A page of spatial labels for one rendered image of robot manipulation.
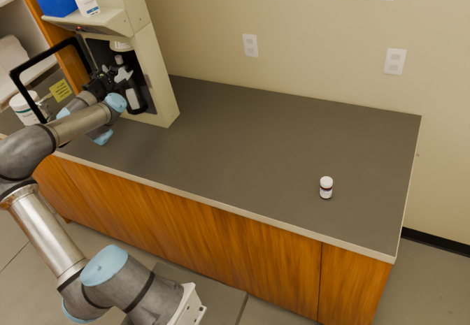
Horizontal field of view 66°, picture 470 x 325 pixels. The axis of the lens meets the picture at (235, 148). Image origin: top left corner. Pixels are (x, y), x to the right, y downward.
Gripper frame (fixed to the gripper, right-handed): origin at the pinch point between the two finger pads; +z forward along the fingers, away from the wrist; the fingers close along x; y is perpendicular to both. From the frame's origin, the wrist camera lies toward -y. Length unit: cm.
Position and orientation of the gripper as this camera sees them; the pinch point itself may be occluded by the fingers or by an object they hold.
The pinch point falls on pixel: (122, 71)
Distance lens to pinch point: 163.3
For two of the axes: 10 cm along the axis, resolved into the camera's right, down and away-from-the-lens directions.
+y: -1.6, -6.7, -7.3
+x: -8.9, -2.1, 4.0
